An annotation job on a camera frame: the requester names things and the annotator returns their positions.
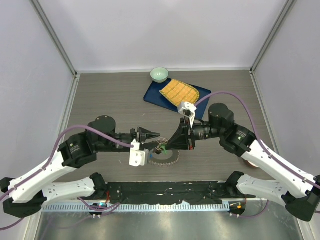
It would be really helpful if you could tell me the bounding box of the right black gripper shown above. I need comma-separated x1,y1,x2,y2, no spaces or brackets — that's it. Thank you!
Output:
166,115,224,150

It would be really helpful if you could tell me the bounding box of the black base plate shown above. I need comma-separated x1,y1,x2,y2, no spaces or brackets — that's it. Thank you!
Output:
83,181,254,205

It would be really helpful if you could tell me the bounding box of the light green ceramic bowl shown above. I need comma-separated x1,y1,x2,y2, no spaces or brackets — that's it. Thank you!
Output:
150,67,169,84

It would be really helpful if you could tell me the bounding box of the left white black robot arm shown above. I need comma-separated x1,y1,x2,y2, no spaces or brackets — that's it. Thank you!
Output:
0,115,160,219

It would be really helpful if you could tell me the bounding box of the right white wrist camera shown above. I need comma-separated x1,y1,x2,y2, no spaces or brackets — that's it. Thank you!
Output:
177,101,197,128

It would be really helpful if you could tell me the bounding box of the green capped key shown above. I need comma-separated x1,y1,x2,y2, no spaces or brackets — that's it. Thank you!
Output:
159,144,167,155

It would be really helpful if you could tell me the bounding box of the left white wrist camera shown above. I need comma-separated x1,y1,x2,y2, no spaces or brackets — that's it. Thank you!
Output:
129,139,150,167

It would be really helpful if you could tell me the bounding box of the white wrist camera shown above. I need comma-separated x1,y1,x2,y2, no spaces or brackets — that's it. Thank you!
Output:
129,139,150,167
177,101,197,128

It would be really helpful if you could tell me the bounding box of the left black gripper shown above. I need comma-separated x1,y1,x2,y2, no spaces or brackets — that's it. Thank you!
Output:
96,128,161,152

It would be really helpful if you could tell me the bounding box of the slotted white cable duct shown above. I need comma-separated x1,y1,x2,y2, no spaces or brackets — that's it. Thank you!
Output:
42,201,230,213

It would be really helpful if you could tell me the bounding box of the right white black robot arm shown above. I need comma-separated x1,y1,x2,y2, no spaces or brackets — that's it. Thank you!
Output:
165,102,320,222

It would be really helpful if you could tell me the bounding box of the dark blue tray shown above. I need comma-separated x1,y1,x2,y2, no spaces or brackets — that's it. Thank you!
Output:
143,78,209,119

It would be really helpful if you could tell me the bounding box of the yellow woven bamboo mat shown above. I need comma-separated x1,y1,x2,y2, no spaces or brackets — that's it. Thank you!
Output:
159,79,200,107

